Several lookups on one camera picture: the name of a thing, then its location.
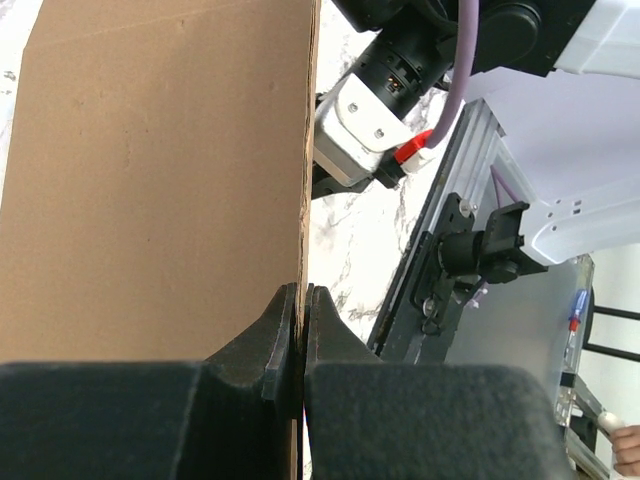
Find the black metal base rail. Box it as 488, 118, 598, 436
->
367, 193, 474, 364

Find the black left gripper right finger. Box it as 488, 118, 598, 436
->
304, 287, 573, 479

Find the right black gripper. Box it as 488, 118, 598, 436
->
312, 22, 459, 204

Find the blue red pen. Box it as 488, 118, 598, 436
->
569, 289, 589, 332

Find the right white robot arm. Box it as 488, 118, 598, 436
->
312, 1, 639, 283

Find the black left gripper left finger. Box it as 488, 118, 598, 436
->
1, 284, 297, 479

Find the person's hand at edge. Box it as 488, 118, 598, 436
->
610, 425, 640, 477

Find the aluminium front extrusion rail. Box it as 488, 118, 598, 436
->
401, 99, 501, 259

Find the brown cardboard box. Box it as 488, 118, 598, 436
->
1, 1, 319, 369

